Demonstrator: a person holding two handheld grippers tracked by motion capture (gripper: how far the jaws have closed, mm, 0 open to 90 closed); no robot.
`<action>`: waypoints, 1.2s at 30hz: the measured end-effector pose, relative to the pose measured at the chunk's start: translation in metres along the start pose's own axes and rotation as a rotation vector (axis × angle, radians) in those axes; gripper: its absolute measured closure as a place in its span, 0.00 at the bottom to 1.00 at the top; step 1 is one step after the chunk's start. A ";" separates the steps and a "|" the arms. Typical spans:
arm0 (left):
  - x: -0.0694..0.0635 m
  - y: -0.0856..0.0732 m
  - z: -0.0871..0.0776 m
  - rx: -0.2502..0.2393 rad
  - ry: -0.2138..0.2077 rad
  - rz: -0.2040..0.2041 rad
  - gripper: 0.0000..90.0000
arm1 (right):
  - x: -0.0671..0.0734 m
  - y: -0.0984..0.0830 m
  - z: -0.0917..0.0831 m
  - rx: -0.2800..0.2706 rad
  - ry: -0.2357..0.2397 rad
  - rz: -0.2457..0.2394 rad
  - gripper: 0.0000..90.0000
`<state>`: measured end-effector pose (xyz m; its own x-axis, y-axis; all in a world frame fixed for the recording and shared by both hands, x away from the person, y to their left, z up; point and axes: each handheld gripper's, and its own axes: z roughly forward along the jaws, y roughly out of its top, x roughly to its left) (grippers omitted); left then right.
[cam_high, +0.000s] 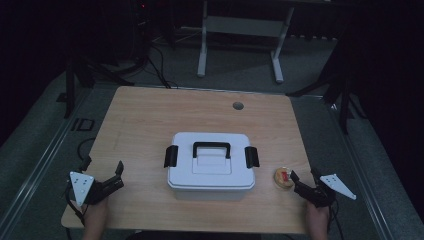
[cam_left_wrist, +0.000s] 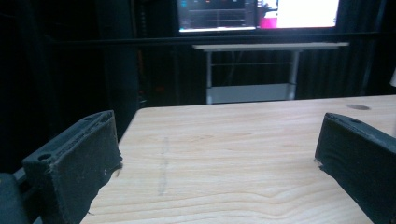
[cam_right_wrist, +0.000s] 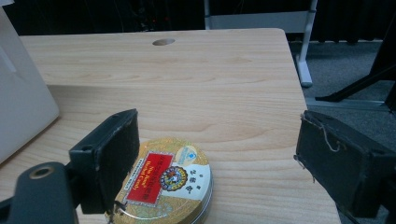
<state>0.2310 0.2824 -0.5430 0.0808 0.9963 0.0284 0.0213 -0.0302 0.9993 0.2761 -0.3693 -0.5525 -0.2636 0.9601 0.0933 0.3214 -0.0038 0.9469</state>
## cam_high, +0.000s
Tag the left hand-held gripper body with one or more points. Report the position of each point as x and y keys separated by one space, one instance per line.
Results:
x=81 y=186

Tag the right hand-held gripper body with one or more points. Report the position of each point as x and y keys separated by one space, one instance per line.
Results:
x=316 y=195

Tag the small dish with food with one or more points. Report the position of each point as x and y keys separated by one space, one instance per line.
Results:
x=282 y=180

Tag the white plastic storage box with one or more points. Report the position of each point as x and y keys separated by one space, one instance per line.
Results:
x=213 y=195

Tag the person's right hand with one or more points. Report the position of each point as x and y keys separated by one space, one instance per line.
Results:
x=318 y=218

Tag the person's left hand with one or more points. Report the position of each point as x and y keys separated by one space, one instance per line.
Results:
x=95 y=213

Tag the black tripod stand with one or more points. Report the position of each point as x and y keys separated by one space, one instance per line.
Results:
x=70 y=86
x=345 y=100

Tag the metal floor rail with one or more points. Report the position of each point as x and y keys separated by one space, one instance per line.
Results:
x=360 y=173
x=43 y=156

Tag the white metal desk frame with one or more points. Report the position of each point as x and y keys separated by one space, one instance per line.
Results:
x=245 y=26

